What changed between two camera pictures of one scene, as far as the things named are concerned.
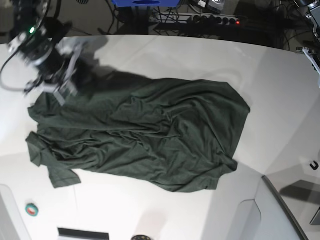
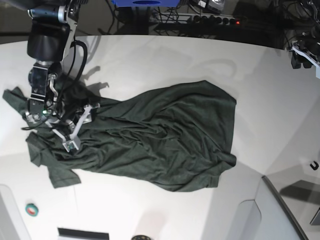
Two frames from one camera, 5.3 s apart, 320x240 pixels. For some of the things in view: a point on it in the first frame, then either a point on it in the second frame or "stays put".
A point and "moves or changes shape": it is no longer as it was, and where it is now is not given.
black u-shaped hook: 316,167 stays put
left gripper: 57,70 -> 70,120
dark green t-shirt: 173,135 moves or changes shape
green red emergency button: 31,209 stays put
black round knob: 141,237 stays put
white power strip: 196,19 stays put
